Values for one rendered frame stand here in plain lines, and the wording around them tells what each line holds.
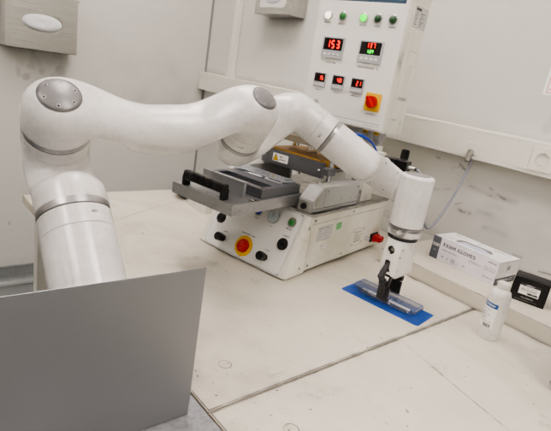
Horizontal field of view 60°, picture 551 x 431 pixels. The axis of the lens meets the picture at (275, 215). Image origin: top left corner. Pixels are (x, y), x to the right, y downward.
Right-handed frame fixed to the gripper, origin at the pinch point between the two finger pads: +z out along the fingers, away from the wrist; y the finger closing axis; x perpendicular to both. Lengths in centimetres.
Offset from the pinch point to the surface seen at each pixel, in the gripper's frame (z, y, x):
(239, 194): -19.3, -27.7, 32.2
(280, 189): -20.5, -15.8, 29.4
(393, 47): -62, 24, 28
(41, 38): -47, -13, 183
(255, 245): -2.1, -14.9, 35.7
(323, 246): -3.6, 0.8, 23.1
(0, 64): -33, -25, 197
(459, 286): -0.5, 21.1, -10.7
